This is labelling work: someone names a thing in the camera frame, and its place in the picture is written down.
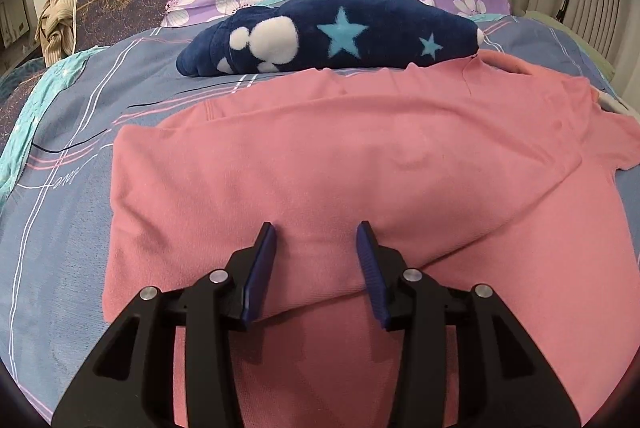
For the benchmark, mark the white cloth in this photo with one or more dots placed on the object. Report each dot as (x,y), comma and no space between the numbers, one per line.
(617,104)

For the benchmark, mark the teal patterned quilt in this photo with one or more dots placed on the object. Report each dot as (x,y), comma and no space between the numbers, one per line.
(30,118)

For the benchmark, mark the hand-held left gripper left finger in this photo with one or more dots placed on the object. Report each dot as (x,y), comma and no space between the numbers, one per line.
(260,273)

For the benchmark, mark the navy star print fleece blanket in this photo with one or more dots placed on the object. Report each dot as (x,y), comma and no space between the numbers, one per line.
(380,13)

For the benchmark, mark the beige crumpled cloth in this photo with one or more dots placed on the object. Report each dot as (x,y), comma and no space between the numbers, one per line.
(55,28)

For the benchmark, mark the salmon pink shirt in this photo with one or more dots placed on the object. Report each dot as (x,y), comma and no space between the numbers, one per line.
(320,148)

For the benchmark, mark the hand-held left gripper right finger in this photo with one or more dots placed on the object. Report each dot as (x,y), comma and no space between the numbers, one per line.
(370,268)

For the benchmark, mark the blue striped bed sheet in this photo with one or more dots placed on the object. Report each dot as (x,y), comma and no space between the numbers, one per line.
(75,118)

